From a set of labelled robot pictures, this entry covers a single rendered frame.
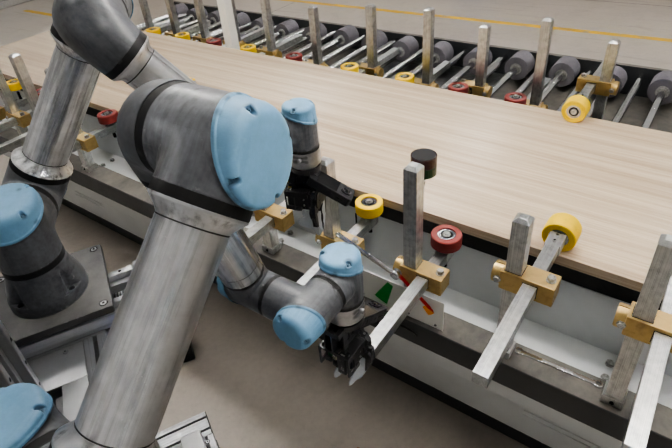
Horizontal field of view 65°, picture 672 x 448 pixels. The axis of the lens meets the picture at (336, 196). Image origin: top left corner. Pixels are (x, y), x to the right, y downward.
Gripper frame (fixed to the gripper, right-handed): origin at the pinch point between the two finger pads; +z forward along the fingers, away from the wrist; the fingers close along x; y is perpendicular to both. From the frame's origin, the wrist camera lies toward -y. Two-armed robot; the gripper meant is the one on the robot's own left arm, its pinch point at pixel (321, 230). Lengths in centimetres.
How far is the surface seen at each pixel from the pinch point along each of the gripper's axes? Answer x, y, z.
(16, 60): -59, 140, -19
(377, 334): 23.2, -18.9, 8.2
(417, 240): 1.6, -24.5, -1.6
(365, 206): -16.7, -7.5, 3.6
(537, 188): -34, -53, 4
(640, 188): -38, -80, 4
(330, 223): -6.6, -0.2, 2.7
